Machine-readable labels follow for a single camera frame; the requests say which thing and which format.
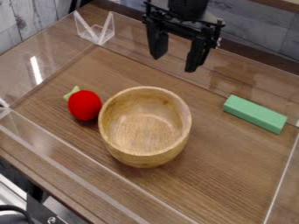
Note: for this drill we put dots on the clear acrylic tray enclosure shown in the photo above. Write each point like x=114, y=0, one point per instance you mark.
x=235, y=175

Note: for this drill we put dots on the wooden bowl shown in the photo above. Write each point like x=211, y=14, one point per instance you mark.
x=145, y=123

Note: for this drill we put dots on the black camera mount with cable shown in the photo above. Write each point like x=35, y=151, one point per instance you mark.
x=23, y=209

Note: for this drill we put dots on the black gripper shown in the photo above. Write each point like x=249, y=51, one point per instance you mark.
x=187, y=19

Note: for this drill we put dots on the red plush fruit green leaf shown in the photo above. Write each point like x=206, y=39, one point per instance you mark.
x=85, y=104

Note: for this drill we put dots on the green rectangular block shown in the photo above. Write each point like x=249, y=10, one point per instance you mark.
x=255, y=114

